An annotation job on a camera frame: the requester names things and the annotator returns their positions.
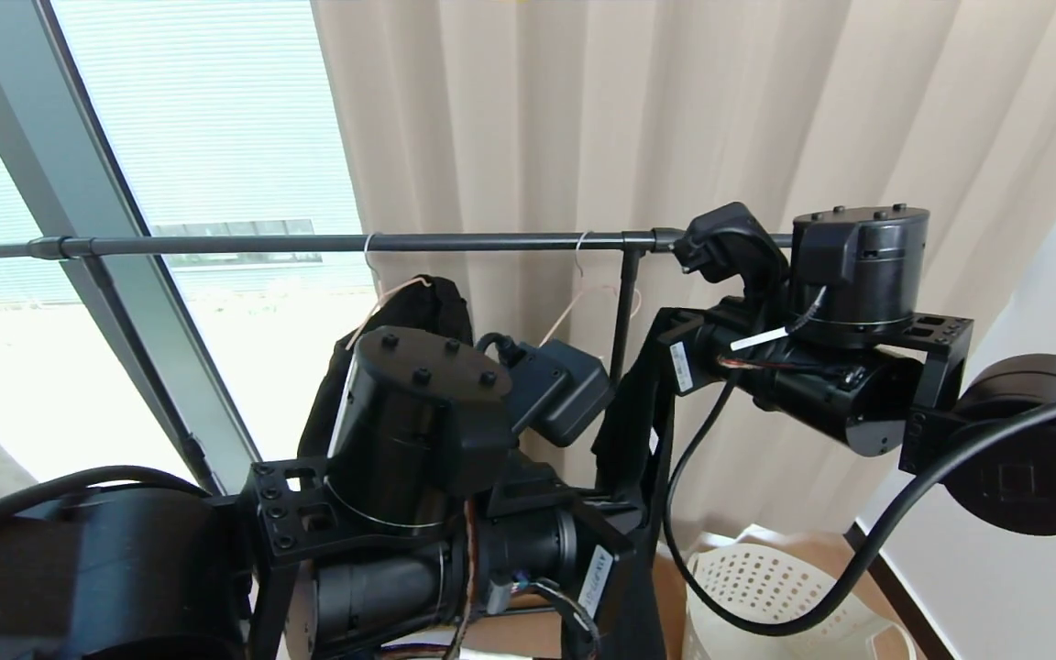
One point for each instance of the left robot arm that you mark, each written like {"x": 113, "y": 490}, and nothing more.
{"x": 79, "y": 587}

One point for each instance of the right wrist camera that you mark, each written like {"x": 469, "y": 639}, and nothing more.
{"x": 720, "y": 238}

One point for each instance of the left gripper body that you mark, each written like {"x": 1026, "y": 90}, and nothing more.
{"x": 537, "y": 550}

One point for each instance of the white laundry basket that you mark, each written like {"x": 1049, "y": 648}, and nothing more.
{"x": 748, "y": 568}

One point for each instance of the black clothes rack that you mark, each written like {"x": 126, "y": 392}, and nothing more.
{"x": 262, "y": 244}

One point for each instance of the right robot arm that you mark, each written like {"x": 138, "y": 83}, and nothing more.
{"x": 858, "y": 266}

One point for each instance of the black garment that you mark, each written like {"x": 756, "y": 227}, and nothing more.
{"x": 638, "y": 440}

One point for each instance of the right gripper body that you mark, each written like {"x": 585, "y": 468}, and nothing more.
{"x": 707, "y": 357}

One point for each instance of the black shorts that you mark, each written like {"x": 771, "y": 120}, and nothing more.
{"x": 445, "y": 312}

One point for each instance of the window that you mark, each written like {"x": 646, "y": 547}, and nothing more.
{"x": 216, "y": 110}

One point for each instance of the pink clothes hanger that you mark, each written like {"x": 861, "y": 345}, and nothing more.
{"x": 381, "y": 301}
{"x": 557, "y": 325}

